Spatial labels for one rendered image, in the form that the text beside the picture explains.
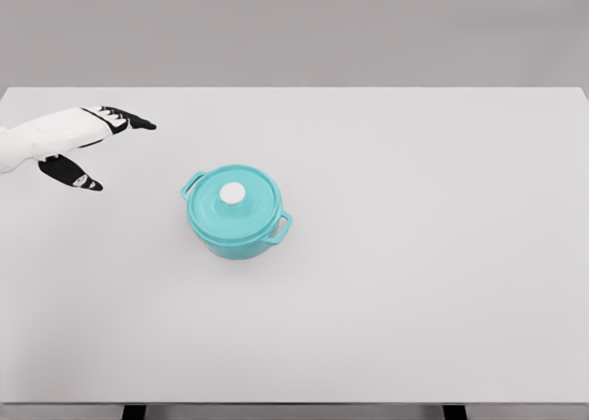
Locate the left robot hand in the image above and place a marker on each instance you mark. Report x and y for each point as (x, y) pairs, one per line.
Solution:
(73, 127)

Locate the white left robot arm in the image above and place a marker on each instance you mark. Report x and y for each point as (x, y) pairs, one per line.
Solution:
(13, 146)

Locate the turquoise lid with white knob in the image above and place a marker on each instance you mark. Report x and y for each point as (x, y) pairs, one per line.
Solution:
(232, 203)

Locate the turquoise pot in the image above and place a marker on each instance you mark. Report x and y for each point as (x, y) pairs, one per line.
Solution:
(230, 246)

